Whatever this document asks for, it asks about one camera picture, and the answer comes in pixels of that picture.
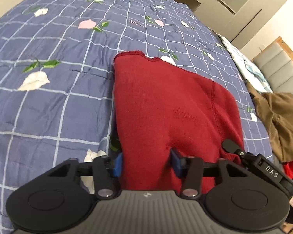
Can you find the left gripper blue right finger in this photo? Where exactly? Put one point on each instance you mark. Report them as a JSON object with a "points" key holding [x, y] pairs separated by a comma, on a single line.
{"points": [[190, 170]]}

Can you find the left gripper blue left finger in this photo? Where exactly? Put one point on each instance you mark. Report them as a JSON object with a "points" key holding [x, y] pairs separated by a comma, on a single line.
{"points": [[106, 173]]}

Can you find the red long-sleeve sweater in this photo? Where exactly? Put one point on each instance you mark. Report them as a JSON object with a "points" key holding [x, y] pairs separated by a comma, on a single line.
{"points": [[159, 107]]}

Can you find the bright red cloth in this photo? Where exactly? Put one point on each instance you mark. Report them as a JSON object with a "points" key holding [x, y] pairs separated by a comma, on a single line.
{"points": [[292, 169]]}

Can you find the brown garment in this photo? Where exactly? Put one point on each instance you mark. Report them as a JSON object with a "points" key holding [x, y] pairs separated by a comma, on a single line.
{"points": [[275, 110]]}

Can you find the blue floral checked quilt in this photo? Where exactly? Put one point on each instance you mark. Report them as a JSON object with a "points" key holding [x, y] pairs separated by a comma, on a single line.
{"points": [[57, 76]]}

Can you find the light blue patterned cloth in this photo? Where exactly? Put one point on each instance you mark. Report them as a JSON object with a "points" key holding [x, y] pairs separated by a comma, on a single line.
{"points": [[249, 71]]}

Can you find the wooden padded headboard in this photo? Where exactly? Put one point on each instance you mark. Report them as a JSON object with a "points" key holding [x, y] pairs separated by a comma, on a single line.
{"points": [[276, 64]]}

